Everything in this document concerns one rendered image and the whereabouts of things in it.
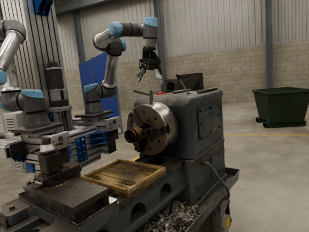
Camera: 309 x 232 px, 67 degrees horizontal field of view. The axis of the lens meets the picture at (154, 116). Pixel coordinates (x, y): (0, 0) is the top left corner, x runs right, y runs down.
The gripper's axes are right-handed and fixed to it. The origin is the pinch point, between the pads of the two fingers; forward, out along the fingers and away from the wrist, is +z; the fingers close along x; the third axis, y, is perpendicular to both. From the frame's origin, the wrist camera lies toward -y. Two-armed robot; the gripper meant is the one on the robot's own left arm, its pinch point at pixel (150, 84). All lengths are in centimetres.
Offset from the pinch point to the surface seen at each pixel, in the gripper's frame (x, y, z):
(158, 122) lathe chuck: 8.1, 3.4, 21.0
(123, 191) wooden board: 9, 42, 44
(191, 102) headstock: 21.4, -13.6, 10.4
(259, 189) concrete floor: 76, -150, 130
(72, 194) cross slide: -2, 61, 37
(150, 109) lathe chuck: 1.9, 2.0, 14.3
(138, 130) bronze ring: -0.5, 11.6, 25.2
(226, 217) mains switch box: 50, -41, 100
